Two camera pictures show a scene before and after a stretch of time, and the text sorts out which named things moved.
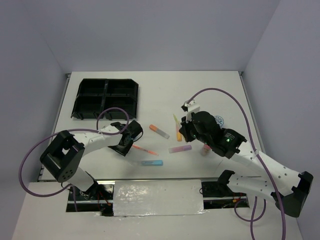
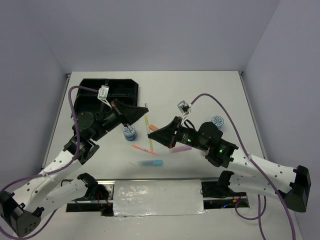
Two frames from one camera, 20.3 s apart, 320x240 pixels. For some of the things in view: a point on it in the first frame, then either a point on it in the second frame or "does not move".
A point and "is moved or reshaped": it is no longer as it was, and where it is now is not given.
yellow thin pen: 175,118 is moved or reshaped
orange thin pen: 144,149 does not move
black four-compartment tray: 95,95 does not move
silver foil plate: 157,198 does not move
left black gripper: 124,151 to 126,115
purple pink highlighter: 180,148 does not move
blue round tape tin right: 219,119 does not move
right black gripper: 184,129 to 165,135
